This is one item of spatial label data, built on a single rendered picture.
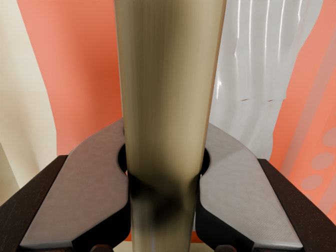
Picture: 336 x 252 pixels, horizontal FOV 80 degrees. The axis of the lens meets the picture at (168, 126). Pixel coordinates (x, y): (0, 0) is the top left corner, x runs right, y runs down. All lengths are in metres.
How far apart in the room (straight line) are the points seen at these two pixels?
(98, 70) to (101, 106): 0.03
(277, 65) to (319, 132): 0.09
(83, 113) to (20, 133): 0.06
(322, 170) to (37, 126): 0.29
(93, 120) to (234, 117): 0.12
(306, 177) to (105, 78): 0.23
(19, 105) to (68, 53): 0.07
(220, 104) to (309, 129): 0.09
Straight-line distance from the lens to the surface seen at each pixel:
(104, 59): 0.17
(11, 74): 0.21
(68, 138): 0.21
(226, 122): 0.18
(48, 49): 0.19
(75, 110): 0.19
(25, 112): 0.21
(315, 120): 0.23
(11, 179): 0.26
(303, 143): 0.24
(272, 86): 0.19
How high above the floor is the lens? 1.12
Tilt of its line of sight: 62 degrees down
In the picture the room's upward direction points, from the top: 177 degrees clockwise
